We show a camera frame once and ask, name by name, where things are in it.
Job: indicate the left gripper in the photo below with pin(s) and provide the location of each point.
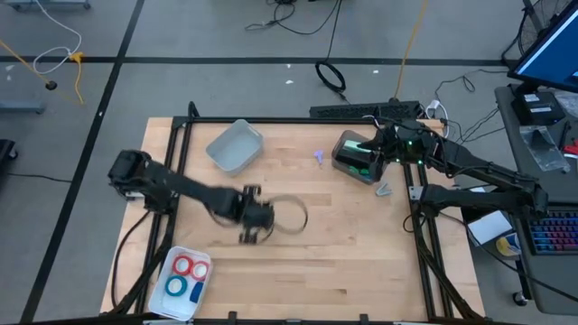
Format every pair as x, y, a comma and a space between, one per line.
257, 216

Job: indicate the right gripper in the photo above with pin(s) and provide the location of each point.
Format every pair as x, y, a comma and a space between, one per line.
408, 149

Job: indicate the mint green stapler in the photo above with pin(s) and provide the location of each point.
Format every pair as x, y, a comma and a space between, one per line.
350, 151

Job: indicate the white staple remover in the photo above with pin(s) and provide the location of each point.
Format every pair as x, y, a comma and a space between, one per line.
384, 190

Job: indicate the pink tape roll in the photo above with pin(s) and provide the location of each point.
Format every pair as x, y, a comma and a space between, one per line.
207, 266

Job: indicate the blue tape roll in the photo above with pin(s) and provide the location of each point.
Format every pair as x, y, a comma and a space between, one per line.
197, 292

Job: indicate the red tape roll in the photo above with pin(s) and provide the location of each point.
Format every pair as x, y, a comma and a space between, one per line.
175, 260

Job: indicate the teal tape roll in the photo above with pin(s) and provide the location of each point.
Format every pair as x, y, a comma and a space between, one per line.
168, 285

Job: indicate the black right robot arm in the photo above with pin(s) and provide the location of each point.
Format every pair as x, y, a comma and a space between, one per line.
487, 198

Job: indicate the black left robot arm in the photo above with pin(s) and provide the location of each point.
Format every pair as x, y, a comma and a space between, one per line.
180, 185

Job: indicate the grey translucent plastic bin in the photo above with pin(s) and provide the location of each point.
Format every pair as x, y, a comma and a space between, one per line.
343, 169

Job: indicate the black power strip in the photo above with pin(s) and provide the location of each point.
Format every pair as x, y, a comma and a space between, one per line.
361, 109

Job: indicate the white power adapter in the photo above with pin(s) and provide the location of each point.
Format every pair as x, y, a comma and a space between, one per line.
435, 108

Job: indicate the white plastic bin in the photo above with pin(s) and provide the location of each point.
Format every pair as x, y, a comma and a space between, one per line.
235, 149

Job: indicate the white paper box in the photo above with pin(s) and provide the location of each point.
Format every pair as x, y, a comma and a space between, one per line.
490, 228

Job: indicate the white rectangular tray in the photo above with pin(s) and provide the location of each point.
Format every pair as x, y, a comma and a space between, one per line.
174, 309

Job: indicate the grey desk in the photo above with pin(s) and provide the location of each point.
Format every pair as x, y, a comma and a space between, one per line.
533, 149

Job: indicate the yellow blue cup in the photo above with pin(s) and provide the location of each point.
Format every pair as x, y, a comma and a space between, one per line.
508, 246

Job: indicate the clear plastic bag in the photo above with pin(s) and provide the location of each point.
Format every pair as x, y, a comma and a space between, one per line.
542, 144

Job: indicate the black mini computer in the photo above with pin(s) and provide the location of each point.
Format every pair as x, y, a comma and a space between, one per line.
537, 108

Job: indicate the backlit keyboard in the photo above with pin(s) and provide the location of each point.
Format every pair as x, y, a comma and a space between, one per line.
553, 232

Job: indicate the monitor with blue screen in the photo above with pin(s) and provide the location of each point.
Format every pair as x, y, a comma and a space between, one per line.
551, 58

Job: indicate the black floor fan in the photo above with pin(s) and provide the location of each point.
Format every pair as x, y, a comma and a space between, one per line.
542, 18

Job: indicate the black aluminium table frame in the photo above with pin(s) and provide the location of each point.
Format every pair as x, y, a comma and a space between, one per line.
212, 120

